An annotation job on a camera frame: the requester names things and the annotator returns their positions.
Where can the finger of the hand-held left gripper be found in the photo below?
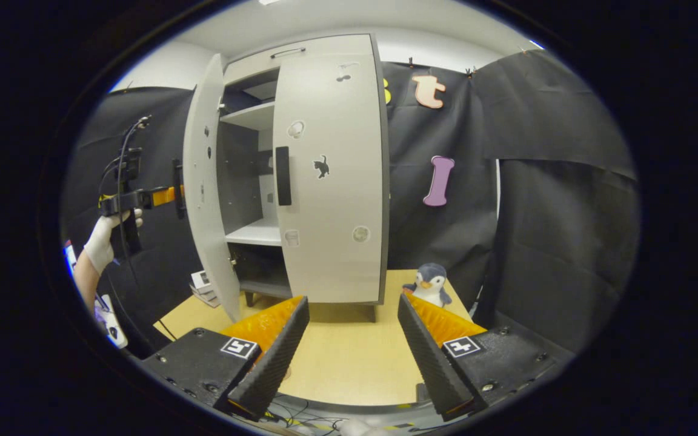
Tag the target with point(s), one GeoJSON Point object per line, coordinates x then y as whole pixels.
{"type": "Point", "coordinates": [148, 200]}

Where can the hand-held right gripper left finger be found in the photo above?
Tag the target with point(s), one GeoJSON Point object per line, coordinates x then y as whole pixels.
{"type": "Point", "coordinates": [276, 363]}

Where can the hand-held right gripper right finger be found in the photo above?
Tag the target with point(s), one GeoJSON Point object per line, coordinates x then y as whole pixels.
{"type": "Point", "coordinates": [431, 363]}

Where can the white cabinet door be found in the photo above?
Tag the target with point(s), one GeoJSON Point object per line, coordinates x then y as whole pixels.
{"type": "Point", "coordinates": [337, 254]}
{"type": "Point", "coordinates": [203, 254]}

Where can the white and grey cabinet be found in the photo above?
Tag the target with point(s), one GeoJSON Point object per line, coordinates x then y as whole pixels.
{"type": "Point", "coordinates": [240, 175]}

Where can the white cabinet shelf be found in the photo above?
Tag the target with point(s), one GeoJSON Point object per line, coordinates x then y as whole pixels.
{"type": "Point", "coordinates": [264, 91]}
{"type": "Point", "coordinates": [255, 116]}
{"type": "Point", "coordinates": [261, 233]}

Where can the white cabinet drawer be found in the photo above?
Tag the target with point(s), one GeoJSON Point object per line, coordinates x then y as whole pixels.
{"type": "Point", "coordinates": [325, 51]}

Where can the penguin plush toy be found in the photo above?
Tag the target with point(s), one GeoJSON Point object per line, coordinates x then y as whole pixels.
{"type": "Point", "coordinates": [429, 284]}

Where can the white and blue object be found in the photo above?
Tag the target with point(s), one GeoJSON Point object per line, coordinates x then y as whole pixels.
{"type": "Point", "coordinates": [109, 324]}

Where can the black backdrop cloth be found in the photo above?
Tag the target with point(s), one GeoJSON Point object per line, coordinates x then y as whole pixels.
{"type": "Point", "coordinates": [537, 212]}

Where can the ceiling light panel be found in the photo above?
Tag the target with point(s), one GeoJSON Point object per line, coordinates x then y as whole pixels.
{"type": "Point", "coordinates": [537, 44]}

